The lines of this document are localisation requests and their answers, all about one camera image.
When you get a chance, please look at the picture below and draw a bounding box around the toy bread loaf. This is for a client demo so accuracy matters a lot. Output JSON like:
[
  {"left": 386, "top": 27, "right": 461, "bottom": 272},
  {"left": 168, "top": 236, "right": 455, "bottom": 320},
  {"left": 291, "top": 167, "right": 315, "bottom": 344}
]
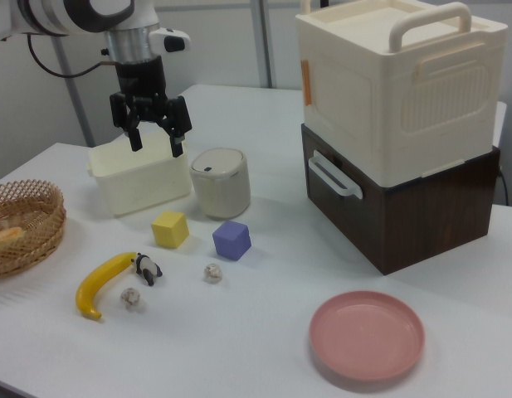
[{"left": 0, "top": 225, "right": 25, "bottom": 255}]

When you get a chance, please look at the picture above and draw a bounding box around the pink plastic plate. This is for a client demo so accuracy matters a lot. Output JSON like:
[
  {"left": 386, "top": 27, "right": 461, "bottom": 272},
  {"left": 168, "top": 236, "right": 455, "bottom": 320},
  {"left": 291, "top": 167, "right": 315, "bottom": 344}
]
[{"left": 308, "top": 290, "right": 427, "bottom": 382}]

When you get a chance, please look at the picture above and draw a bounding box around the black cable behind cabinet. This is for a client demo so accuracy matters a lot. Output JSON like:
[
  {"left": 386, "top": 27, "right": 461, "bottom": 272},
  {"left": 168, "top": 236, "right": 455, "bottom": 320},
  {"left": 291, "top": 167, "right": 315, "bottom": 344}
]
[{"left": 497, "top": 164, "right": 510, "bottom": 207}]

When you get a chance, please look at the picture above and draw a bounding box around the woven wicker basket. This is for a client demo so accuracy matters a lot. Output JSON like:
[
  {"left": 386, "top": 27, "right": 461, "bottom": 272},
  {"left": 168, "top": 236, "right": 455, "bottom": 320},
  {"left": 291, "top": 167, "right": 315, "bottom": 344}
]
[{"left": 0, "top": 178, "right": 67, "bottom": 281}]

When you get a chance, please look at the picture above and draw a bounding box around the small panda figurine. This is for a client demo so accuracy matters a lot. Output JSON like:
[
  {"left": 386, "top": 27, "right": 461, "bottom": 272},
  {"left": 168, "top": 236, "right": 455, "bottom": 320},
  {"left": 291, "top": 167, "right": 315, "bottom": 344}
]
[{"left": 134, "top": 252, "right": 164, "bottom": 288}]

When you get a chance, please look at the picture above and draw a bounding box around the yellow foam cube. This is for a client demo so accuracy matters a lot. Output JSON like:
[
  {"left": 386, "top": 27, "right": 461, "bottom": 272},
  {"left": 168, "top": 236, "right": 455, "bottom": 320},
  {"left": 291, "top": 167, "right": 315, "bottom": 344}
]
[{"left": 150, "top": 210, "right": 190, "bottom": 250}]

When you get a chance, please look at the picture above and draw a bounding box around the crumpled paper ball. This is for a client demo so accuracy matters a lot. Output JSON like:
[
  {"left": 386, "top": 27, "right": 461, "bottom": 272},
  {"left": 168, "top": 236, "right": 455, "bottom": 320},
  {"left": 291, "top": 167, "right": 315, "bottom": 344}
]
[
  {"left": 119, "top": 286, "right": 144, "bottom": 312},
  {"left": 202, "top": 262, "right": 224, "bottom": 284}
]

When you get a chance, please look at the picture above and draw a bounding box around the brown drawer with white handle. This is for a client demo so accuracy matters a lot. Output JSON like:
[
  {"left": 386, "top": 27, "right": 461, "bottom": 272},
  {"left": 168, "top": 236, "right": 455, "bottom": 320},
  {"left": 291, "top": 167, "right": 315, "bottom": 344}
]
[{"left": 302, "top": 124, "right": 385, "bottom": 273}]

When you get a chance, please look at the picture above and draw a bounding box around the yellow toy banana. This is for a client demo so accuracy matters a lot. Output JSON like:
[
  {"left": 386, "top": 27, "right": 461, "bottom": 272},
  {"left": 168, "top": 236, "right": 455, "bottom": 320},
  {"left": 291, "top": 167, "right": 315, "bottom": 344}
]
[{"left": 75, "top": 251, "right": 139, "bottom": 321}]

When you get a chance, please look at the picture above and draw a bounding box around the beige mini trash can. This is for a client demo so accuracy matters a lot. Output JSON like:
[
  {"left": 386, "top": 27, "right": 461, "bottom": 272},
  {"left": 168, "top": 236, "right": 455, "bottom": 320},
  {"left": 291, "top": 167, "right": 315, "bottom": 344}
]
[{"left": 189, "top": 147, "right": 252, "bottom": 221}]

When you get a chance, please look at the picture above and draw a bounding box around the cream storage box with handle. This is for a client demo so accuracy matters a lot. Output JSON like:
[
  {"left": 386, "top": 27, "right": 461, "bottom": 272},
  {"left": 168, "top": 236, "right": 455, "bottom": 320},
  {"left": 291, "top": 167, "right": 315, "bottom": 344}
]
[{"left": 295, "top": 0, "right": 510, "bottom": 186}]

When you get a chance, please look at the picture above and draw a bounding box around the orange latch strip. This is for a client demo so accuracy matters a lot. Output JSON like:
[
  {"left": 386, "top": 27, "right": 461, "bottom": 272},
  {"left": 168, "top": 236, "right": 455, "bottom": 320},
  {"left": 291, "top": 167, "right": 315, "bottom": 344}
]
[{"left": 300, "top": 58, "right": 314, "bottom": 107}]

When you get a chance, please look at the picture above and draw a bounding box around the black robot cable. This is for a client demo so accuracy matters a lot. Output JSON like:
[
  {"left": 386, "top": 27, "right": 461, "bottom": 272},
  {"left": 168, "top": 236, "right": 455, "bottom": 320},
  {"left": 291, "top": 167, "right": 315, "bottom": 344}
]
[{"left": 27, "top": 32, "right": 118, "bottom": 79}]

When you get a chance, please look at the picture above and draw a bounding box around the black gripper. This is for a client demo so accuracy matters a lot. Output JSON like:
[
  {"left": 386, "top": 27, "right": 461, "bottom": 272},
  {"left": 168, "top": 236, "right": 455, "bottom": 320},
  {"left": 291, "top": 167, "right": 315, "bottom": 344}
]
[{"left": 110, "top": 55, "right": 193, "bottom": 159}]

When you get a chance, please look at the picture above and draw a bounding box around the purple foam cube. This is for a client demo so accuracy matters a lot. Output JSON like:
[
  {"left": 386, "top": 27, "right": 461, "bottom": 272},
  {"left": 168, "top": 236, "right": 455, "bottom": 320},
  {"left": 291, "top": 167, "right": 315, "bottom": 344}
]
[{"left": 212, "top": 220, "right": 253, "bottom": 263}]

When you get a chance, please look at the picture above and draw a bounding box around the cream open plastic container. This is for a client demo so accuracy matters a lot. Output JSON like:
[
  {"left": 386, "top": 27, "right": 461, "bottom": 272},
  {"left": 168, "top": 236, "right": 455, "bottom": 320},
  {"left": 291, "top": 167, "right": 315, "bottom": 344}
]
[{"left": 87, "top": 130, "right": 193, "bottom": 217}]

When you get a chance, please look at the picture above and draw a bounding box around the dark brown wooden cabinet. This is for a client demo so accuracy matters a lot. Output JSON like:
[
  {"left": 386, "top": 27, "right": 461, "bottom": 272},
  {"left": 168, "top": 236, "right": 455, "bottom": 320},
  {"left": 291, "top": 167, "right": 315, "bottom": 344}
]
[{"left": 300, "top": 123, "right": 502, "bottom": 276}]

